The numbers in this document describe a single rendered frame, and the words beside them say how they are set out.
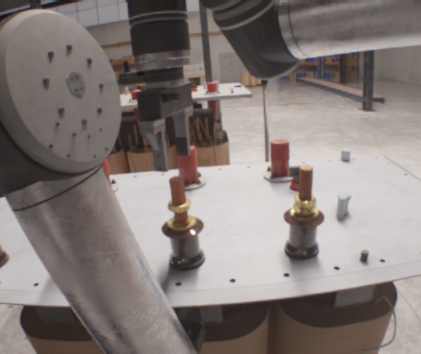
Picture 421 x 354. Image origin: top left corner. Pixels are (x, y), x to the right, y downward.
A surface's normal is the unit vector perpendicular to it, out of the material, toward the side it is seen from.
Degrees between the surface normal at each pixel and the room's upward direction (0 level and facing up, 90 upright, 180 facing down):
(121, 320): 83
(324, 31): 112
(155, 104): 90
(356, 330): 90
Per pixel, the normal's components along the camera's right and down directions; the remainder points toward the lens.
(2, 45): 0.30, -0.27
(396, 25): -0.44, 0.80
